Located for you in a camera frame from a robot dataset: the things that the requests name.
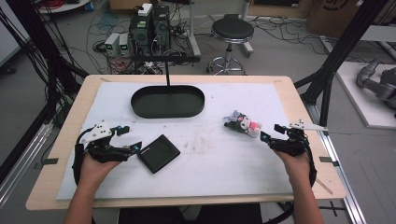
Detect black frame post with cables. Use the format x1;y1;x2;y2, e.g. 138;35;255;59
0;0;90;126

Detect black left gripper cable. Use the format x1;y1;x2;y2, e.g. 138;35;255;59
71;126;95;187

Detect white floor board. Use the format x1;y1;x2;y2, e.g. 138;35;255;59
335;61;396;131

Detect small white box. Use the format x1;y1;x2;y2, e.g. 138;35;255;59
137;2;154;18

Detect black oval tray with stand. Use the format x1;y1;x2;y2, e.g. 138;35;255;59
130;54;206;119

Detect person's right hand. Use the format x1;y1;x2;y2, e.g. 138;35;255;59
274;148;315;187

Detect black computer tower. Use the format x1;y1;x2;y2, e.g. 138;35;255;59
128;12;154;58
151;5;172;51

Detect white desk leg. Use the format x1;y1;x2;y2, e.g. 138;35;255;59
240;0;255;58
186;0;203;58

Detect white power supply unit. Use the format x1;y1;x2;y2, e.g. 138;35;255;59
118;33;132;58
104;32;121;57

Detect white table mat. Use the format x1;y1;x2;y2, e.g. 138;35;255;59
55;80;295;202

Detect large cardboard box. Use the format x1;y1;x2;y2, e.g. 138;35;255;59
305;0;396;39

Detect wooden table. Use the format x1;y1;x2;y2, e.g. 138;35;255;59
25;74;347;212

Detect black square case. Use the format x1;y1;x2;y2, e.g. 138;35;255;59
135;133;182;175

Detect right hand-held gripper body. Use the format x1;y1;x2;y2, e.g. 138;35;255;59
268;119;329;158

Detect black and pink plush toy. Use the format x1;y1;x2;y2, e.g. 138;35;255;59
222;109;263;139

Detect person's left hand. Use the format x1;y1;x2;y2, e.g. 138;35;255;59
78;151;121;189

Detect black round stool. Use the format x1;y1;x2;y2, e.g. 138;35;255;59
206;17;256;77

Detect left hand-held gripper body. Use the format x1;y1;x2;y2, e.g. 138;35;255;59
78;120;138;163

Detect aluminium rail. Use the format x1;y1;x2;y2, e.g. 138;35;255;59
0;120;54;207
305;102;368;224

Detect tangle of floor cables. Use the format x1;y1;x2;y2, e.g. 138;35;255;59
66;6;200;76

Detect person's dark pants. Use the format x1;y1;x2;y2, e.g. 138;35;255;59
117;203;263;224

